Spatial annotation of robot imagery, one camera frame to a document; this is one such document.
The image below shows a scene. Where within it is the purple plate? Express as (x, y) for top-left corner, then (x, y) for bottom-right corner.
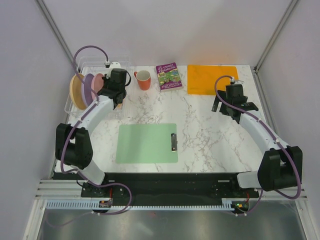
(81, 73), (94, 107)

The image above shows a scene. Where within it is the tan plate in rack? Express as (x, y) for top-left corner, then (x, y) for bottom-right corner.
(69, 74), (87, 110)

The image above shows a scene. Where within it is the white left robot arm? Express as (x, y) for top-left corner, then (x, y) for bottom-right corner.
(55, 68), (131, 197)

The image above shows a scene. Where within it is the orange mug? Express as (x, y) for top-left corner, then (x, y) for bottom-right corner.
(133, 70), (151, 91)

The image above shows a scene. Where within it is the white wire dish rack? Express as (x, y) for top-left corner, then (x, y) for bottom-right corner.
(64, 55), (131, 118)

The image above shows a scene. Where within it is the right aluminium frame post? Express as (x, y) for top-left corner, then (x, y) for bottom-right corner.
(253, 0), (300, 73)

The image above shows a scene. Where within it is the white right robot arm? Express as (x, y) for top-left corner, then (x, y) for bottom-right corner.
(212, 83), (303, 197)

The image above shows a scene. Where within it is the purple paperback book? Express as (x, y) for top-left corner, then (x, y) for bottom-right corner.
(155, 62), (183, 93)

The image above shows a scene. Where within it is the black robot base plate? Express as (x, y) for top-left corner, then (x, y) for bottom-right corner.
(81, 173), (259, 205)

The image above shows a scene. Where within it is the pink plate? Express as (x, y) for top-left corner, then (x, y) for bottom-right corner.
(90, 73), (104, 101)

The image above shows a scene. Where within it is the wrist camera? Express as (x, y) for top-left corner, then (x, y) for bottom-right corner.
(104, 61), (122, 69)
(230, 76), (244, 85)

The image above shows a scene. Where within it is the aluminium frame post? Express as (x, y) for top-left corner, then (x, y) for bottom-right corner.
(35, 0), (73, 64)
(253, 0), (300, 73)

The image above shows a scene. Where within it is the left aluminium frame post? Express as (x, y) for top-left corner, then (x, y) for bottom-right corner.
(35, 0), (73, 64)

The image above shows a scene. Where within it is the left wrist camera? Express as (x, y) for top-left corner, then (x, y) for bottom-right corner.
(104, 61), (122, 69)

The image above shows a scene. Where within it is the white slotted cable duct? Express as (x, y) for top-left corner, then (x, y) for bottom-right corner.
(45, 198), (234, 211)

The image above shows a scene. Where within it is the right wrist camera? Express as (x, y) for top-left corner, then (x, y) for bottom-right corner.
(230, 76), (244, 85)

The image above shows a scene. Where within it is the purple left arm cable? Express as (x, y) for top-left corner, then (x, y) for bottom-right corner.
(44, 45), (133, 229)

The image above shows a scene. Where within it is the orange mat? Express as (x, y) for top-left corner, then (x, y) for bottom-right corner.
(187, 65), (238, 96)

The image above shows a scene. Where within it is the green clipboard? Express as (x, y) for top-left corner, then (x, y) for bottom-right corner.
(115, 123), (178, 164)

